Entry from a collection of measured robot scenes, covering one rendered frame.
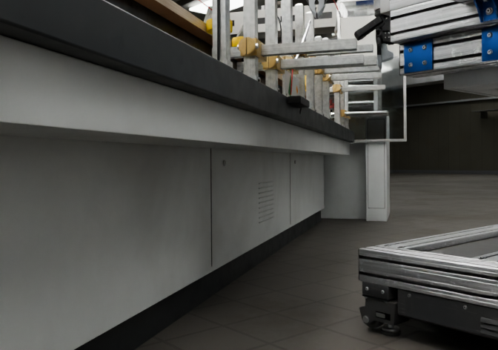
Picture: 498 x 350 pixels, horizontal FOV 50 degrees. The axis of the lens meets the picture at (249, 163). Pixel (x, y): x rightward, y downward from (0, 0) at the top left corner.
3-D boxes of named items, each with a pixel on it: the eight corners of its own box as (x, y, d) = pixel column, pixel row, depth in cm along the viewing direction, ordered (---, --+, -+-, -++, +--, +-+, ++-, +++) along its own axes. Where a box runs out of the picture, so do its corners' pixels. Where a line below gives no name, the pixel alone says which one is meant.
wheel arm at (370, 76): (382, 78, 298) (382, 73, 298) (381, 77, 295) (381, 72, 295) (316, 81, 308) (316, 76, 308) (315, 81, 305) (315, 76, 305)
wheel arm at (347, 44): (357, 53, 154) (357, 38, 154) (356, 51, 151) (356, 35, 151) (215, 62, 167) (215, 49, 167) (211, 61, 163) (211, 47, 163)
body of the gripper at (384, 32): (398, 41, 194) (398, 7, 194) (373, 42, 196) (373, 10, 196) (399, 45, 201) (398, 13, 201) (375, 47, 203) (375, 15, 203)
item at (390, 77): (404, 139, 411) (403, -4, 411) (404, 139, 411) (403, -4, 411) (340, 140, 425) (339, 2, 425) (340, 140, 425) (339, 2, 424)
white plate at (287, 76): (299, 104, 214) (299, 79, 214) (285, 97, 189) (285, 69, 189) (298, 104, 214) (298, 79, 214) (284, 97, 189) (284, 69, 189)
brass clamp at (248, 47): (268, 61, 165) (268, 45, 165) (256, 53, 152) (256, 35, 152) (249, 63, 167) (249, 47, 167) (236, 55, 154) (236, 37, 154)
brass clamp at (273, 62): (286, 73, 189) (286, 59, 189) (277, 67, 176) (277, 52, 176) (269, 75, 191) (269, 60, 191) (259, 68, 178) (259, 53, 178)
